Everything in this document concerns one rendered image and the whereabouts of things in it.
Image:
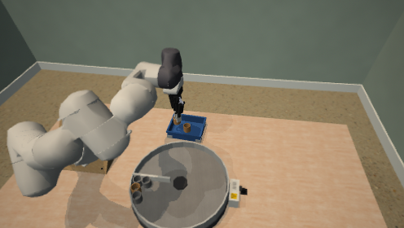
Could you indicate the blue crate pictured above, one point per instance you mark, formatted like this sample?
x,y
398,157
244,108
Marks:
x,y
197,128

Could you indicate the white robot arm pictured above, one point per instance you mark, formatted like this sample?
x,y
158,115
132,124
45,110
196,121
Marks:
x,y
83,113

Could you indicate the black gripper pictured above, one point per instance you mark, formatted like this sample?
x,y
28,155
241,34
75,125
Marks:
x,y
177,104

